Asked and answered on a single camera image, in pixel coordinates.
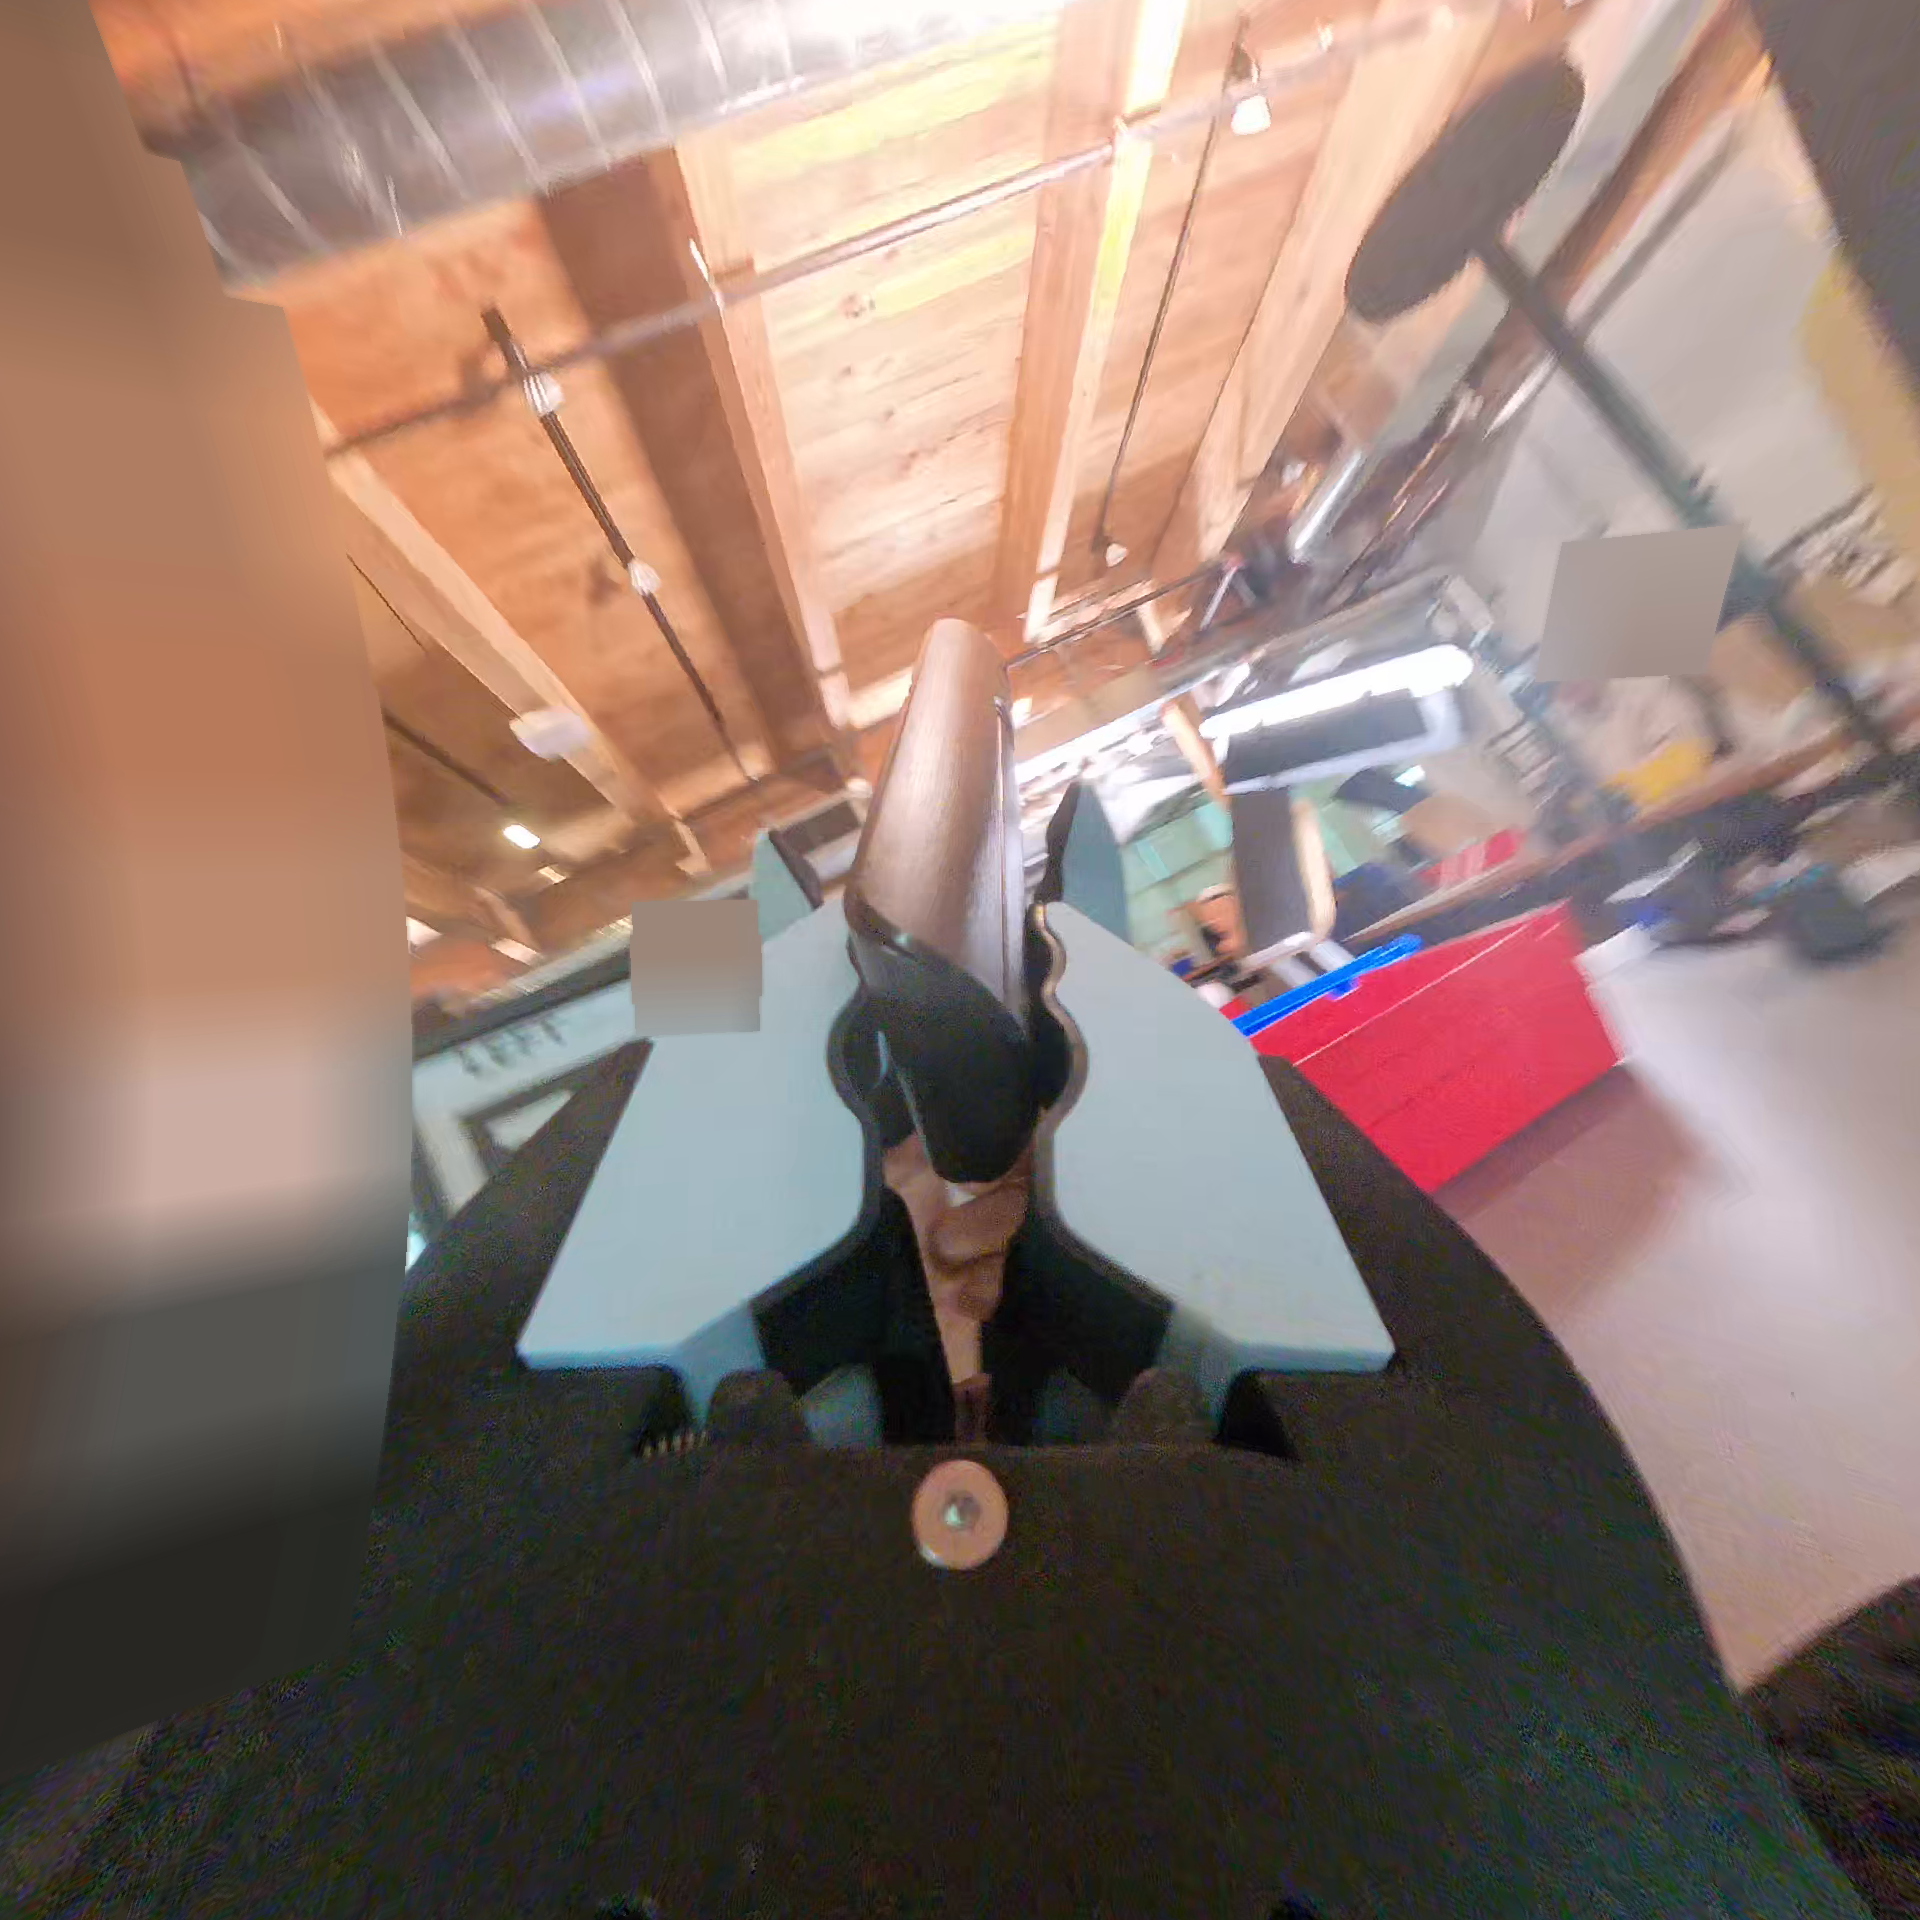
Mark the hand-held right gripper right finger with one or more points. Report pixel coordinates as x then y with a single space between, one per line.
1200 1203

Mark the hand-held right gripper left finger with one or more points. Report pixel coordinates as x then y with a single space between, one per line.
716 1203

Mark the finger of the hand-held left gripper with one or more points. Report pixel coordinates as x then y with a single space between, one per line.
1102 855
774 883

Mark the black remote control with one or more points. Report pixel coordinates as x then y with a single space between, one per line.
933 813

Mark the blue plastic bin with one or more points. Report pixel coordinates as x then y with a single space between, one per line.
1320 982

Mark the red plastic bin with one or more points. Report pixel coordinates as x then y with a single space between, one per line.
1437 1051

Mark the grey computer monitor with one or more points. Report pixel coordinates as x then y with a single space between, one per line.
1273 870

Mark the black round stand base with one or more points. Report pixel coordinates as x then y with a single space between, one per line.
1459 178

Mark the silver ventilation duct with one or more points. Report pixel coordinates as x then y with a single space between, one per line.
450 104

